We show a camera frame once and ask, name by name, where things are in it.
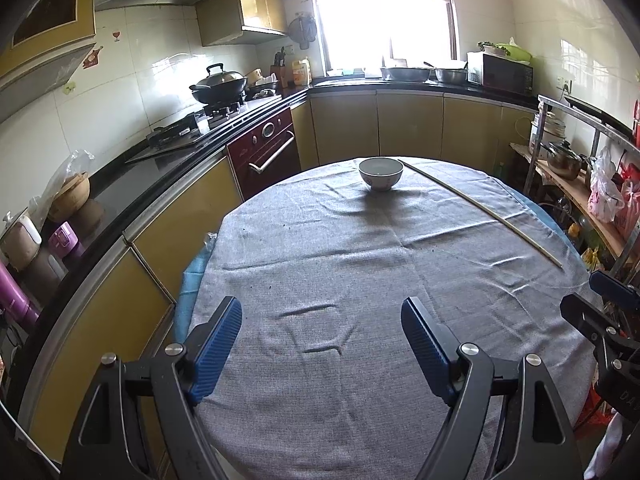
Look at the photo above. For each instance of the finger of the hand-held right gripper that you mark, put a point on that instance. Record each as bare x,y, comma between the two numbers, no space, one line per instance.
615,287
585,315

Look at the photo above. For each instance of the wooden knife block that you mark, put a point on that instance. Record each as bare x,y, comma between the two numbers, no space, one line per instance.
280,70

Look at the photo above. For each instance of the long thin wooden stick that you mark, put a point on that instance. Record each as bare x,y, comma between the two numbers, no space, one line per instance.
495,217

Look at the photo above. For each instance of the black wok with lid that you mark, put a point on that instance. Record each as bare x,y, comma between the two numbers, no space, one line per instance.
220,85

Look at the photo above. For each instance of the brown clay pot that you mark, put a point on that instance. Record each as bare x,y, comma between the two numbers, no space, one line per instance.
72,197

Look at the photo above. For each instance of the pink plastic bag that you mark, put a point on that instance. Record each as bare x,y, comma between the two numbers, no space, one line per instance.
602,200

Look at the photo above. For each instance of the purple thermos bottle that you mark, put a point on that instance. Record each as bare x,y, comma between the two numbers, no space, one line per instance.
15,295

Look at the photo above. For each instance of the stack of white dishes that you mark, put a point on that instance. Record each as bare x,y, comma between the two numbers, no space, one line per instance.
547,127

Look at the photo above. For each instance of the green plastic basin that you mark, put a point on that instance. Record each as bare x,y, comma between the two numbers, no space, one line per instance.
517,52

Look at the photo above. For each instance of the metal shelf rack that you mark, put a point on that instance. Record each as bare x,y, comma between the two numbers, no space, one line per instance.
580,190

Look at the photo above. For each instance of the white and brown jug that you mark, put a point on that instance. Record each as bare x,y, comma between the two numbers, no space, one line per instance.
20,242

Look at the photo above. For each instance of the steel pot with lid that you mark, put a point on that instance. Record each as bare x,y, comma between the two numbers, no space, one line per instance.
562,162

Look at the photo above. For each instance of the red plastic bag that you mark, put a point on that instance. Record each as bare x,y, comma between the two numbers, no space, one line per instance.
631,200

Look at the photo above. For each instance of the small purple jar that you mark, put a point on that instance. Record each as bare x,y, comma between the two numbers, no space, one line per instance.
65,242

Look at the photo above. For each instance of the small metal basin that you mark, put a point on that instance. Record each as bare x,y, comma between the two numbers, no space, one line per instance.
452,76

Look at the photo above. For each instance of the yellow food packet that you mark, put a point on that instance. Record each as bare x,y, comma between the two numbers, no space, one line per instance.
301,72

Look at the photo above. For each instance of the yellow glass-door wall cabinet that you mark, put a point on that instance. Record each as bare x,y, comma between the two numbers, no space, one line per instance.
45,10

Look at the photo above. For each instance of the kitchen window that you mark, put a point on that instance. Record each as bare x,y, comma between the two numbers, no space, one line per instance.
380,10

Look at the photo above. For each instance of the dark red built-in oven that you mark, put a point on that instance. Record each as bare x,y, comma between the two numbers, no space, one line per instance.
265,150

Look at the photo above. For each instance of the red plastic basket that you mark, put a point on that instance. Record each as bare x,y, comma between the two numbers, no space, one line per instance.
602,407

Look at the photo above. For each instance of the dark hanging utensil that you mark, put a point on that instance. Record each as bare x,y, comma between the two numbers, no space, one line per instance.
301,32

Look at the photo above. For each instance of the wall socket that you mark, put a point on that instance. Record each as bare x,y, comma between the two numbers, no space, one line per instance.
564,83

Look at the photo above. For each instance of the yellow plastic bag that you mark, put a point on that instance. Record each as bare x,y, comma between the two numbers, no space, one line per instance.
595,260

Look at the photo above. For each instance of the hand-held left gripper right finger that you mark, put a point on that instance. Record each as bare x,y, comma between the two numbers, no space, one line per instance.
425,345

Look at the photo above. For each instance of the red wall sticker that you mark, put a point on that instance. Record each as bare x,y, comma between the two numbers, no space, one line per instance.
92,57

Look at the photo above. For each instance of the black gas stove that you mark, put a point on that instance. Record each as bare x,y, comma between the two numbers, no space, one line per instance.
175,132

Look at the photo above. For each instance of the white ceramic bowl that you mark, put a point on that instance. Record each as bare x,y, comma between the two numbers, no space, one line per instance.
380,180

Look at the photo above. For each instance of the pile of kitchen bowls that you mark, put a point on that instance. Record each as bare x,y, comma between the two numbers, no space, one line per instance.
262,82

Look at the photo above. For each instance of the black flat pan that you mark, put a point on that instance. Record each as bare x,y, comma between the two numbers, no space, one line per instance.
595,110

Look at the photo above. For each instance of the clear plastic bag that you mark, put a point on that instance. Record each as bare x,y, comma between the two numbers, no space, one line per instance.
70,165

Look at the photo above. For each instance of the yellow base cabinets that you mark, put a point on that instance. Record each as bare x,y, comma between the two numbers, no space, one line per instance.
410,125

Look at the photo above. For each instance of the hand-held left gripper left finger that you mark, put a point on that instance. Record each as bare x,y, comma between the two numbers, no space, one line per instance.
217,345

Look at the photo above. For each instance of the black microwave oven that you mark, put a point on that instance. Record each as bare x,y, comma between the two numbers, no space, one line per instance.
505,72

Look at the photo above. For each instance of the wide metal basin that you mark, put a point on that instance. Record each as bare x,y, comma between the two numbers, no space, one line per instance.
405,74

